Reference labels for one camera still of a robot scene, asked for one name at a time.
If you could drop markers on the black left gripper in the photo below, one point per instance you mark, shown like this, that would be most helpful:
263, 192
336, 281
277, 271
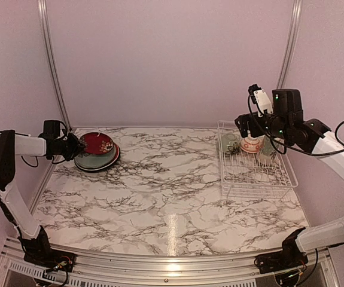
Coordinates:
75, 147

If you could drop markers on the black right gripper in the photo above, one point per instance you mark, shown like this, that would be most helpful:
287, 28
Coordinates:
243, 127

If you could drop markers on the pale green flower plate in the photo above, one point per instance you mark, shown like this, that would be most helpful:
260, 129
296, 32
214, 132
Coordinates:
95, 160

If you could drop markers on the dark red flower plate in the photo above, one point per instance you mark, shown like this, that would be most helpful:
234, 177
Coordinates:
96, 143

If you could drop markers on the red green leaf plate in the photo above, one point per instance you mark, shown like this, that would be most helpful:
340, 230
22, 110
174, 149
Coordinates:
116, 155

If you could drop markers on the black rimmed cream plate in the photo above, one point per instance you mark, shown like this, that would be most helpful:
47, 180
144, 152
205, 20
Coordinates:
100, 169

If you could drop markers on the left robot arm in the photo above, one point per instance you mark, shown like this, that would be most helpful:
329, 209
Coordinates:
12, 145

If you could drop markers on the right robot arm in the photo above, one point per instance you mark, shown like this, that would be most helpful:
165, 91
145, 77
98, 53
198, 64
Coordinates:
280, 119

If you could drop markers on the pale green flower bowl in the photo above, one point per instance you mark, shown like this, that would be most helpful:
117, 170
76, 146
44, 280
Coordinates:
230, 143

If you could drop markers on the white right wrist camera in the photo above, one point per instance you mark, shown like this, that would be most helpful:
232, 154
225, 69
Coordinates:
261, 100

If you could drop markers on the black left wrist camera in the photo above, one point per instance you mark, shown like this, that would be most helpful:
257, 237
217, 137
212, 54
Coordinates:
51, 129

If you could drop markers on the white wire dish rack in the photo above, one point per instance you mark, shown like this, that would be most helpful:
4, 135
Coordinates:
242, 175

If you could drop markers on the aluminium right corner post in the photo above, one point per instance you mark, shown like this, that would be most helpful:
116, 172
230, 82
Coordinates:
291, 42

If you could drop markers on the aluminium corner post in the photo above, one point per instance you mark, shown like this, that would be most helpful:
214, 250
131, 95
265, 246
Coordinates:
46, 34
291, 42

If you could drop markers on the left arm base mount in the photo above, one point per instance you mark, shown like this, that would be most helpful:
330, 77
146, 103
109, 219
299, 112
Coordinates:
39, 252

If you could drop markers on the aluminium front frame rail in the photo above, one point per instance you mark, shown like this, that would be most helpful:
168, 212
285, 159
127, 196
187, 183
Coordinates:
93, 268

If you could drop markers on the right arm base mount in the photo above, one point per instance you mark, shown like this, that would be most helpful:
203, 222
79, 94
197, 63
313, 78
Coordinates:
288, 257

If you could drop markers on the aluminium left corner post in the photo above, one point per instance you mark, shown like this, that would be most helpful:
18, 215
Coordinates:
46, 34

